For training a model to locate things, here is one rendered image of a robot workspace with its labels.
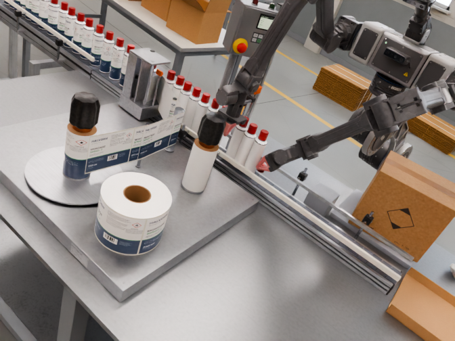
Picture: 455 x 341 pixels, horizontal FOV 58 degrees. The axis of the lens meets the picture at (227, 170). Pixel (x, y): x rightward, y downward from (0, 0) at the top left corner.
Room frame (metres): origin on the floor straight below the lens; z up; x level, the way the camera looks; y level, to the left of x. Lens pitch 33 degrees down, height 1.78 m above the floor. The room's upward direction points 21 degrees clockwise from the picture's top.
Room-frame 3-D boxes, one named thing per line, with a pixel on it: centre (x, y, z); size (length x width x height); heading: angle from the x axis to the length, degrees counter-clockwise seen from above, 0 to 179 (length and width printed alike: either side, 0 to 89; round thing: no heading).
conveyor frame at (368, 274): (1.51, 0.04, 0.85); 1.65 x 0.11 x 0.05; 64
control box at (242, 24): (1.63, 0.10, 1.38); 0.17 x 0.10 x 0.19; 119
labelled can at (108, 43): (1.86, 0.75, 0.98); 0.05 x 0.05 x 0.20
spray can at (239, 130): (1.50, 0.01, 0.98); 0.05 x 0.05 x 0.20
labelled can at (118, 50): (1.83, 0.68, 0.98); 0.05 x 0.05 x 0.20
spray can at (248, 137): (1.47, -0.03, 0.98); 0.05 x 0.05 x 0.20
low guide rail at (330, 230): (1.35, -0.20, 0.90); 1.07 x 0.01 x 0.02; 64
